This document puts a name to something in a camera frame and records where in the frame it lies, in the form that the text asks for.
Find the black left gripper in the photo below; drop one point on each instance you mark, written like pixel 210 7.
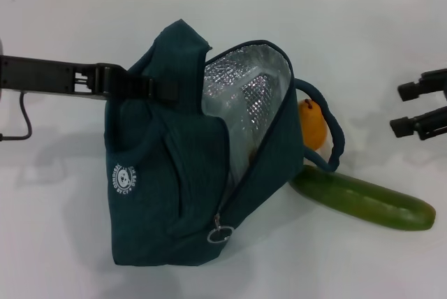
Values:
pixel 38 73

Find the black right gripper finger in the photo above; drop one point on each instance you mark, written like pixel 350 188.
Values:
pixel 401 127
pixel 410 91

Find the green cucumber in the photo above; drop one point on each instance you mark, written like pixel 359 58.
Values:
pixel 366 201

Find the teal insulated lunch bag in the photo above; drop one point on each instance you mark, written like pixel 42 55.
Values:
pixel 157 208

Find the orange pear fruit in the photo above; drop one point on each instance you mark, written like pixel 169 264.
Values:
pixel 314 128

